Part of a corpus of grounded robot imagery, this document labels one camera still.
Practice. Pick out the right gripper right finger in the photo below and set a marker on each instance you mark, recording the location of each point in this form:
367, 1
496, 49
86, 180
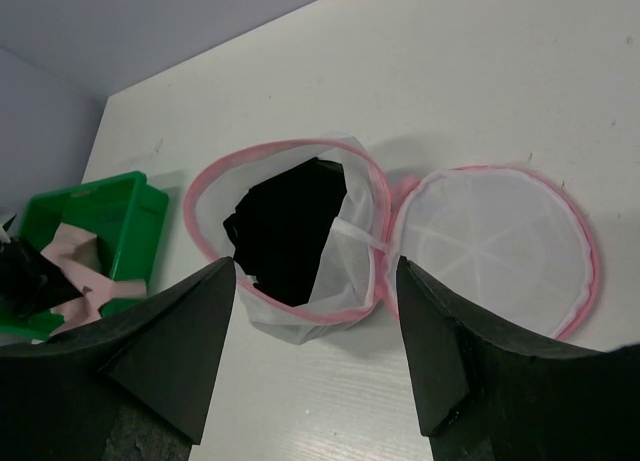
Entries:
488, 389

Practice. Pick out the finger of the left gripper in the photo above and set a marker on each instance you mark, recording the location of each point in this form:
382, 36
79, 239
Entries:
31, 285

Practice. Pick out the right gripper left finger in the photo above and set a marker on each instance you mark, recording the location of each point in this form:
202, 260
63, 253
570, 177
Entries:
135, 385

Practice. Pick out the pink garment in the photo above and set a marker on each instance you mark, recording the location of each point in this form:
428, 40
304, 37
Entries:
74, 251

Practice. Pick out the black bra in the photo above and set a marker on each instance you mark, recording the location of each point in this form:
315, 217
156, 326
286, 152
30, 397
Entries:
280, 227

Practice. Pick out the green plastic tray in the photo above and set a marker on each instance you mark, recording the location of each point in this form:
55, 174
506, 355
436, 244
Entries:
124, 212

